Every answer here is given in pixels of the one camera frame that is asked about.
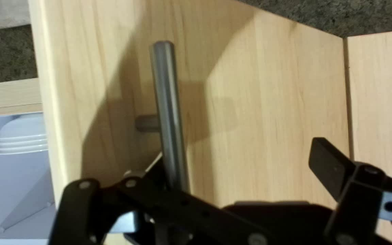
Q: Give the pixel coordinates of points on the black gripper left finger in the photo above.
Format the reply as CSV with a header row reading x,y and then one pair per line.
x,y
87,212

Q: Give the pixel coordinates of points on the light wood cabinet door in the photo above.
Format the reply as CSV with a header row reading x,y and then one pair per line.
x,y
255,89
370,98

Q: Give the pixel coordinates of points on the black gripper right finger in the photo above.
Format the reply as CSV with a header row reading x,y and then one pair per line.
x,y
362,193

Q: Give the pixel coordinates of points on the stack of white plates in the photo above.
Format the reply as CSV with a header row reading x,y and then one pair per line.
x,y
23,135

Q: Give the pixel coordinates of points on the silver bar door handle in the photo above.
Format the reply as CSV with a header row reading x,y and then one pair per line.
x,y
167,117

